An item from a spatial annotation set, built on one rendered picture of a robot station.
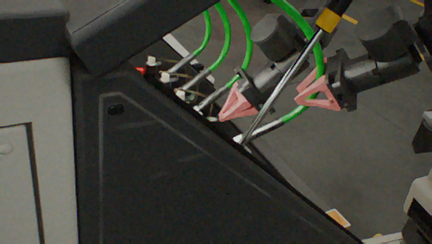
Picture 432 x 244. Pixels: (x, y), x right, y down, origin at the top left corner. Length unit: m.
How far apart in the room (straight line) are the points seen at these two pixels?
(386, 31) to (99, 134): 0.45
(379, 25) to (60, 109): 0.48
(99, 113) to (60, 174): 0.06
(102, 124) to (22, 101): 0.06
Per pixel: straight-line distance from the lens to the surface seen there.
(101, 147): 0.37
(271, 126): 0.82
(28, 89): 0.32
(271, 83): 0.85
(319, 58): 0.77
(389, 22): 0.68
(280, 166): 1.09
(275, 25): 0.81
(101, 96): 0.34
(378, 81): 0.76
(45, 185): 0.37
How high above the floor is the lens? 1.61
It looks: 34 degrees down
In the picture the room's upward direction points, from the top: 10 degrees clockwise
